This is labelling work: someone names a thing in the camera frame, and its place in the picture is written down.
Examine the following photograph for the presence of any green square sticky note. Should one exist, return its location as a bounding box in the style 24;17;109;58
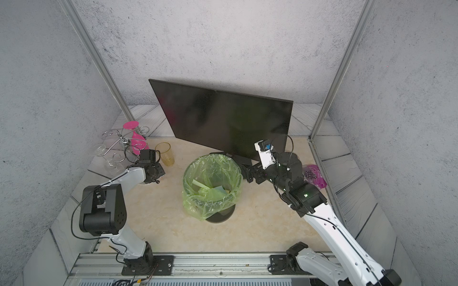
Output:
202;186;229;202

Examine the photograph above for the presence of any yellow strip sticky note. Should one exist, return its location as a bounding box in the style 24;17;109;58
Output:
192;179;209;189

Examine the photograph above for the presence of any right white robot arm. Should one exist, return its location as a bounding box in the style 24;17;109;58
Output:
248;149;402;286

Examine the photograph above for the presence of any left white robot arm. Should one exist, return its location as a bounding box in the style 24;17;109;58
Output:
78;149;165;275

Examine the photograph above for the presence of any black monitor stand base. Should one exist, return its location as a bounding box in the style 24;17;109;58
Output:
214;152;252;166

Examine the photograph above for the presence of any black flat monitor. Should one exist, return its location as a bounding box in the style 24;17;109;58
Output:
149;79;293;160

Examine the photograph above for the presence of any green plastic bin liner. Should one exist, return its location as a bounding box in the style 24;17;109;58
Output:
182;153;244;220

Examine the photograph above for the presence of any purple snack packet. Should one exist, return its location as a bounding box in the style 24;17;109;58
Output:
302;164;328;189

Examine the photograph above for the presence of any black mesh trash bin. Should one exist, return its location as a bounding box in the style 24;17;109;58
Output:
183;154;244;224

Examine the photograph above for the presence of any amber plastic cup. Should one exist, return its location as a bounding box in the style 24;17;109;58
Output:
155;142;175;167

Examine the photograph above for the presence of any pink wine glass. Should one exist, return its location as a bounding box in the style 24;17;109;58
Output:
123;121;149;156

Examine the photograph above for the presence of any clear wine glass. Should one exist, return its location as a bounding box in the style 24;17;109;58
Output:
93;144;125;174

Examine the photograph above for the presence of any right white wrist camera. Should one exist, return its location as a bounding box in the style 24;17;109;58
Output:
254;139;276;170

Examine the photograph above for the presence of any chrome wire glass rack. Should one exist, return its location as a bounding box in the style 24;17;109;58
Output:
90;126;150;175

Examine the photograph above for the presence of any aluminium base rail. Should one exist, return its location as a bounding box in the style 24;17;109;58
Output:
65;253;327;286

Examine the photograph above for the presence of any right aluminium frame post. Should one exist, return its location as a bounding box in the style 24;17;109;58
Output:
309;0;378;141

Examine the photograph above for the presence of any aluminium frame post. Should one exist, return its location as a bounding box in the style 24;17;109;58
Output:
58;0;135;121
309;0;378;141

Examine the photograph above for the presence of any left aluminium frame post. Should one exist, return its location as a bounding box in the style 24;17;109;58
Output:
58;0;135;121

